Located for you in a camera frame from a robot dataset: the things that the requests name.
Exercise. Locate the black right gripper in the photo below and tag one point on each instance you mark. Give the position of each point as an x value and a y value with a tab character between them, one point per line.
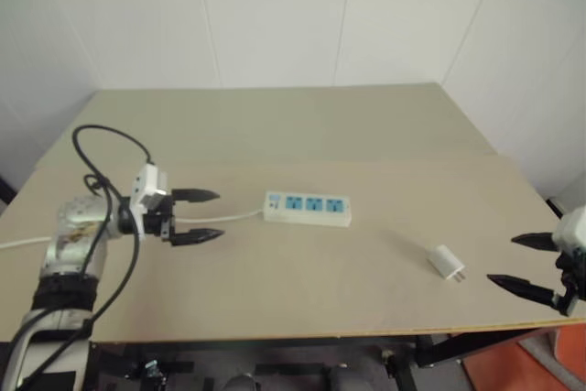
572	276

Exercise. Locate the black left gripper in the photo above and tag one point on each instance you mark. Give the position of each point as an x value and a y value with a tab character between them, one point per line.
162	221

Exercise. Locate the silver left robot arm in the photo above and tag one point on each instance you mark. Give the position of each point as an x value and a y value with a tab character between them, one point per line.
68	235

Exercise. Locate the white charger plug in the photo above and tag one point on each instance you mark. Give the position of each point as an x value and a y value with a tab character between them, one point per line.
441	260

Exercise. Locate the white power strip blue sockets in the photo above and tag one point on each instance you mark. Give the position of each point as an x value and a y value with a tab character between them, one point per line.
306	208

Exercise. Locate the orange panel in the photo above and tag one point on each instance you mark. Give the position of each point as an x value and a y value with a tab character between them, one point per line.
540	363

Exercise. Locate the dark rounded shape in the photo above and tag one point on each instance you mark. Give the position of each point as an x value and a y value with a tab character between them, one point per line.
240	383

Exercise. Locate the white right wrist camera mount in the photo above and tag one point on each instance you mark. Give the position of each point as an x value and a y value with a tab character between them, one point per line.
572	228

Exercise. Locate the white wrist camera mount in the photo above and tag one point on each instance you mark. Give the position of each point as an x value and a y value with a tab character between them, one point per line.
147	182
572	228

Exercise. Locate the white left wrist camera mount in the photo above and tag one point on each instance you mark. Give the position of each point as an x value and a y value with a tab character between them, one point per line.
147	182

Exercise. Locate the black metal table frame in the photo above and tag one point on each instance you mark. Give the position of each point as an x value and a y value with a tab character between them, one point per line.
439	350

